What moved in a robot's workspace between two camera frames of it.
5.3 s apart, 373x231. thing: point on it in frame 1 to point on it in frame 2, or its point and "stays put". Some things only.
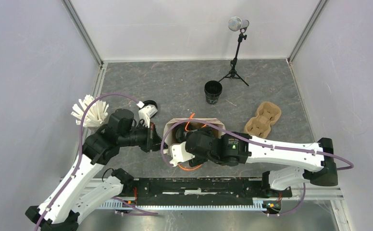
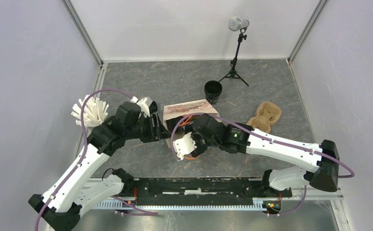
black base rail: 233,193 stays put
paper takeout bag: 173,128 to 177,109
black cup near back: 212,89 stays put
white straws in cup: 97,114 stays put
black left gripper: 153,140 to 158,132
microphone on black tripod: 235,24 stays put
